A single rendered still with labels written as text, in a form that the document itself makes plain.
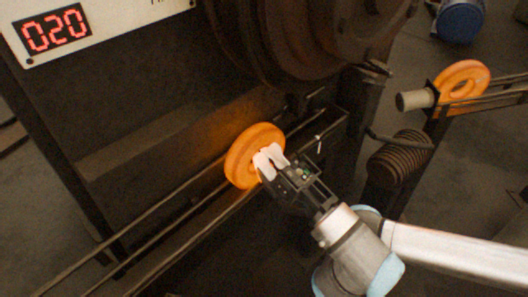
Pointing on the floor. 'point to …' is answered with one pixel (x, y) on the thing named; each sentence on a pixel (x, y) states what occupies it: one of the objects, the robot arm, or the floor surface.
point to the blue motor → (459, 21)
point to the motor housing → (392, 170)
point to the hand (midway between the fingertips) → (256, 150)
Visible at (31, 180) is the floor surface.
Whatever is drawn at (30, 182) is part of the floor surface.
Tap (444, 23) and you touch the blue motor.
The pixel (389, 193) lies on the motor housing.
